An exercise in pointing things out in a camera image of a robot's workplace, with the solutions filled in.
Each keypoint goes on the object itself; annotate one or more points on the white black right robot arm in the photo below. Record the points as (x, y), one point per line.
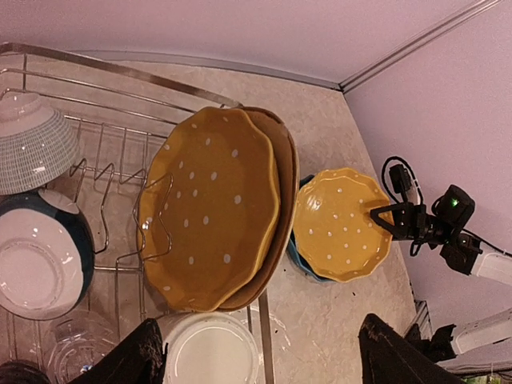
(463, 252)

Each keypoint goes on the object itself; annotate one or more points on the dark teal bowl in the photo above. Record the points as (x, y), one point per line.
(47, 255)

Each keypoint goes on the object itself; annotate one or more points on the clear glass near front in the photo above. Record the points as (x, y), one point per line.
(75, 342)

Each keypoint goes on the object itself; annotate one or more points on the right aluminium corner post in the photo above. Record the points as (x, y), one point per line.
(414, 44)

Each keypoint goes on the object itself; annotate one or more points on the cream plate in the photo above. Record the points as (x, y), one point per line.
(286, 156)

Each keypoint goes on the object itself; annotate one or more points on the blue polka dot plate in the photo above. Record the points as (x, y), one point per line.
(300, 262)

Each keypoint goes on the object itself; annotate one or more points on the light blue patterned bowl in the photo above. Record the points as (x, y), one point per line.
(38, 144)

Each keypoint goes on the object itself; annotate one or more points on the dark blue mug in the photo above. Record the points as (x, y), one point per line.
(20, 372)

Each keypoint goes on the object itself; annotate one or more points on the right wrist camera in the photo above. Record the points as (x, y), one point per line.
(405, 184)

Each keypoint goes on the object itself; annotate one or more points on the yellow polka dot plate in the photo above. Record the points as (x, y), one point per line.
(333, 230)

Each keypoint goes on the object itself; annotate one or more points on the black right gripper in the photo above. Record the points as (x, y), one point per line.
(410, 222)

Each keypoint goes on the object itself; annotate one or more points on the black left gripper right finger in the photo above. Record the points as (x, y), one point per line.
(388, 358)

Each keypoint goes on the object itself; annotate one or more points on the wire dish rack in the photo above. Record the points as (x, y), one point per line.
(122, 116)

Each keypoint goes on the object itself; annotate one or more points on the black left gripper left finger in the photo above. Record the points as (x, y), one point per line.
(139, 358)

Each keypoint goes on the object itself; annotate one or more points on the cream ribbed mug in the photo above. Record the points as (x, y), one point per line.
(208, 348)

